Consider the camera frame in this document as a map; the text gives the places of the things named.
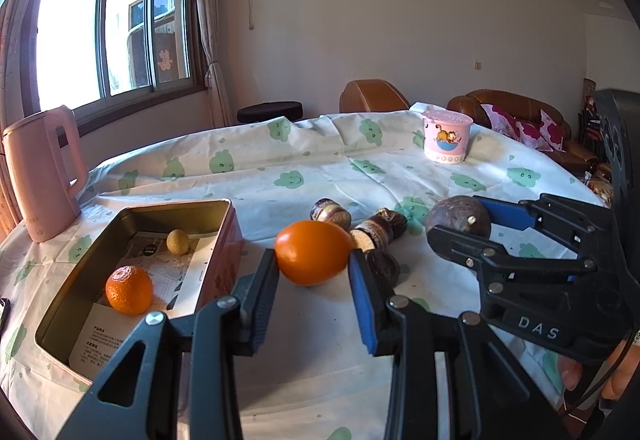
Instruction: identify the brown passion fruit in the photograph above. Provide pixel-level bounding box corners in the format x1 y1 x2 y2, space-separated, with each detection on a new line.
425 195 492 246

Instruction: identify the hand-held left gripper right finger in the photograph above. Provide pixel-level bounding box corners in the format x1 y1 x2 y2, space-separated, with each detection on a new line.
348 249 571 440

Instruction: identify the beige curtain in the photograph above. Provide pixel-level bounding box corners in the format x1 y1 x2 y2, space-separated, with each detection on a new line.
194 0 236 128

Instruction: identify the black round stool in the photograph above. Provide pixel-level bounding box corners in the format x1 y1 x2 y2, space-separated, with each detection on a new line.
236 101 304 124

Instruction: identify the white instruction sheet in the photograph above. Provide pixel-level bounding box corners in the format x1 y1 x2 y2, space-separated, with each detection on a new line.
67 303 151 381

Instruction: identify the pink cartoon cup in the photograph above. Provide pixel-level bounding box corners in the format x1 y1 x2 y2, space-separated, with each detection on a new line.
421 108 474 166

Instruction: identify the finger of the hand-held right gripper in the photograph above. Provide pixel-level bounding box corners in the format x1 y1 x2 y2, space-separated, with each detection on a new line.
427 225 597 297
472 193 614 255

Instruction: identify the person's right hand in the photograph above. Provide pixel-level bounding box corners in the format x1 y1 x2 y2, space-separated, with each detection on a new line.
564 337 640 403

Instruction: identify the brown framed window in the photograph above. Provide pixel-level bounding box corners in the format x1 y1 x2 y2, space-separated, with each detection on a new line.
0 0 196 121

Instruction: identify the small yellow round fruit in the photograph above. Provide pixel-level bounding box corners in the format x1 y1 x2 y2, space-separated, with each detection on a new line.
166 229 190 255

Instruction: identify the pink metal tin box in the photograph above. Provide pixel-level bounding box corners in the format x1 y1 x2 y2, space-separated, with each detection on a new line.
35 199 244 381

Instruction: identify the pink floral pillow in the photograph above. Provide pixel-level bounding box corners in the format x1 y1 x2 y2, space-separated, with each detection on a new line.
515 109 566 152
481 103 522 139

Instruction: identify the printed paper leaflet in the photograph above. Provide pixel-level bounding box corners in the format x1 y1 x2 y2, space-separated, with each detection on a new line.
122 230 203 313

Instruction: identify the dimpled mandarin orange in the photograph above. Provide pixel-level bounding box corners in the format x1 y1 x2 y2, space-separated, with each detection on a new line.
105 265 154 316

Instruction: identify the pink electric kettle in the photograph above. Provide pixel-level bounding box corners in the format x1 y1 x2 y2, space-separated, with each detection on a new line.
2 105 90 243

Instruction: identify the wrinkled brown date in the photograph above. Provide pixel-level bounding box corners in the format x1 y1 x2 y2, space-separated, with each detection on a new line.
377 207 408 241

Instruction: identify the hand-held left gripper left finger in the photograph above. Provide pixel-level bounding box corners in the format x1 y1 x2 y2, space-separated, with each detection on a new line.
55 247 281 440

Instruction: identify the smooth oval orange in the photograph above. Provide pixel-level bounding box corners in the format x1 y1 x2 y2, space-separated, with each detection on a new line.
274 219 354 287

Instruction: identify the brown leather sofa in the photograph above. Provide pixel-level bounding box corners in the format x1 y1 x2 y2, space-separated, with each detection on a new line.
446 89 601 171

